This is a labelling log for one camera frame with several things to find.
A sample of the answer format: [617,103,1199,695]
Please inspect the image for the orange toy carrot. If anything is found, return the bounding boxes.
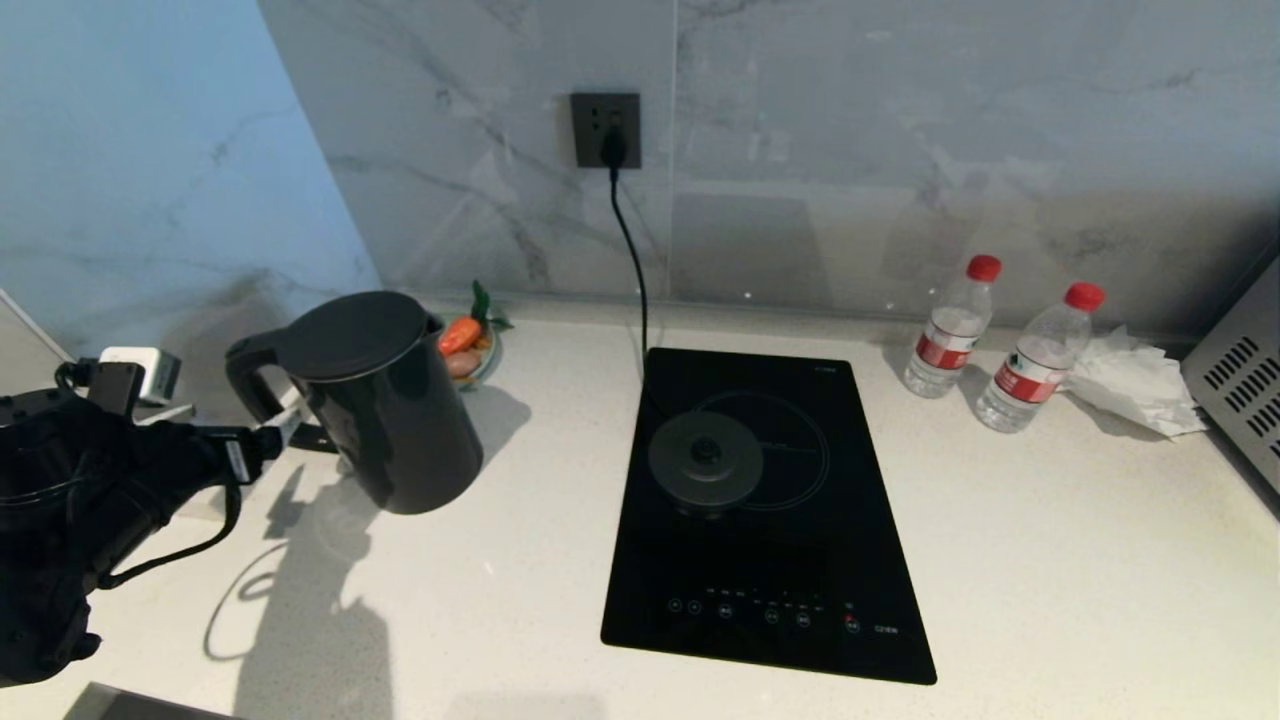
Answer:
[437,281,513,357]

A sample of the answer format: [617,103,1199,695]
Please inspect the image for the red-capped water bottle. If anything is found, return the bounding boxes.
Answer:
[903,254,1004,400]
[975,281,1108,435]

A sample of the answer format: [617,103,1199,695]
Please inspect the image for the black electric kettle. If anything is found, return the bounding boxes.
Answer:
[225,290,486,517]

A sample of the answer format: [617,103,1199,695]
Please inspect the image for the silver vented appliance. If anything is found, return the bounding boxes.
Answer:
[1180,252,1280,497]

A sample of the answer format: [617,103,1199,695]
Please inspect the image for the black power cord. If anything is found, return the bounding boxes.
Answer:
[597,128,669,426]

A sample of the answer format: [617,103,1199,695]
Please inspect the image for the round grey kettle base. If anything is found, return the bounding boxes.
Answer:
[647,409,767,517]

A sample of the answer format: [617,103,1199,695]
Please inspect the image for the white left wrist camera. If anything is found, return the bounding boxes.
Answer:
[84,345,184,417]

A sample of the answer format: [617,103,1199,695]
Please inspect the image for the black glass induction cooktop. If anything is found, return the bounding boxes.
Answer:
[599,346,939,688]

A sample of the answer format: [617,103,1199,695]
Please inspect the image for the crumpled white tissue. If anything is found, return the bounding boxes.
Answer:
[1063,324,1210,442]

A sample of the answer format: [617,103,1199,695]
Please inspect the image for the dark grey wall socket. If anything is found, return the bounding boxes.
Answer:
[570,92,643,170]

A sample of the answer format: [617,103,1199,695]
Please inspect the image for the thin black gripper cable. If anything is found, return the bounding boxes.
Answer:
[98,440,247,591]

